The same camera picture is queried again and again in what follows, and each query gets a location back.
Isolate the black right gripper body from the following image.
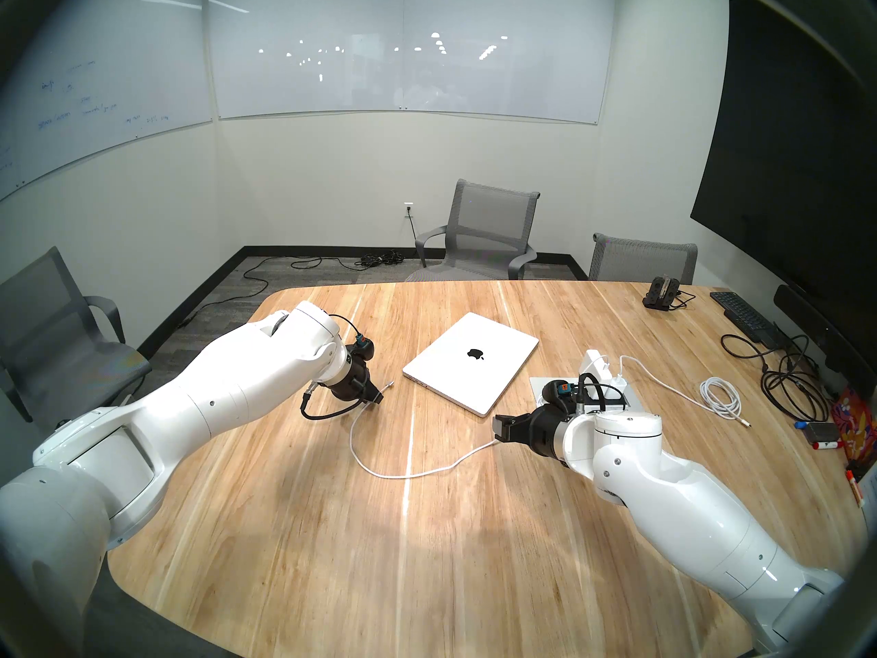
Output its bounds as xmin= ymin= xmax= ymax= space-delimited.
xmin=510 ymin=403 xmax=571 ymax=460

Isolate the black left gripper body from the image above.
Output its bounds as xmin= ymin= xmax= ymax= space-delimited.
xmin=332 ymin=350 xmax=375 ymax=402

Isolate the white MagSafe charging cable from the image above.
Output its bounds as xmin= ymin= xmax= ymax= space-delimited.
xmin=349 ymin=380 xmax=505 ymax=480

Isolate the silver MacBook laptop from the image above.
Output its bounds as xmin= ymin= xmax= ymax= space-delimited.
xmin=402 ymin=312 xmax=540 ymax=418

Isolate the white MacBook power adapter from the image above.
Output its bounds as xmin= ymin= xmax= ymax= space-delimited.
xmin=579 ymin=350 xmax=612 ymax=391

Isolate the black charging dock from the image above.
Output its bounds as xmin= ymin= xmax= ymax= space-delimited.
xmin=643 ymin=276 xmax=682 ymax=312

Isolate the grey mesh office chair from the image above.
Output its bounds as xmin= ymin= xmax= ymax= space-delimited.
xmin=588 ymin=232 xmax=699 ymax=285
xmin=0 ymin=245 xmax=153 ymax=439
xmin=404 ymin=179 xmax=541 ymax=282

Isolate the black keyboard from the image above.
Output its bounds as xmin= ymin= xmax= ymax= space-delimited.
xmin=710 ymin=291 xmax=789 ymax=351

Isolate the black video sound bar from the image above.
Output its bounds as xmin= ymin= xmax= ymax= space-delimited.
xmin=774 ymin=284 xmax=877 ymax=398

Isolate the colourful patterned bag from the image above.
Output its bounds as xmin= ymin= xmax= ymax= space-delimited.
xmin=831 ymin=388 xmax=877 ymax=462

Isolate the wide glass whiteboard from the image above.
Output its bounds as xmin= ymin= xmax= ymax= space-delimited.
xmin=208 ymin=0 xmax=617 ymax=125

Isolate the whiteboard with blue writing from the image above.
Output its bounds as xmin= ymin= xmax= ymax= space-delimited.
xmin=0 ymin=0 xmax=213 ymax=202

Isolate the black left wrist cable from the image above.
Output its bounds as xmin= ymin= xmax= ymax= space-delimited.
xmin=299 ymin=313 xmax=365 ymax=422

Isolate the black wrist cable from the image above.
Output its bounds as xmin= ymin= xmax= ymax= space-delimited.
xmin=576 ymin=373 xmax=610 ymax=412
xmin=299 ymin=313 xmax=365 ymax=422

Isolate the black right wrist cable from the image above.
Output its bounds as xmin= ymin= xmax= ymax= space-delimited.
xmin=576 ymin=373 xmax=610 ymax=412

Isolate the thin black floor cable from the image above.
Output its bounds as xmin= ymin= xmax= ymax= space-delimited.
xmin=178 ymin=255 xmax=357 ymax=329

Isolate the white coiled USB cable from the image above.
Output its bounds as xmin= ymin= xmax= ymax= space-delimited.
xmin=619 ymin=354 xmax=752 ymax=428

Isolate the thin black table cable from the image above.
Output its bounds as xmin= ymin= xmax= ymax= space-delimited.
xmin=721 ymin=332 xmax=778 ymax=374

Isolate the black coiled cable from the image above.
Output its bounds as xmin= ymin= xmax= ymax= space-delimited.
xmin=761 ymin=334 xmax=833 ymax=423

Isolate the large black wall screen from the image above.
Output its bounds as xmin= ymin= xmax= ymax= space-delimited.
xmin=690 ymin=0 xmax=877 ymax=342

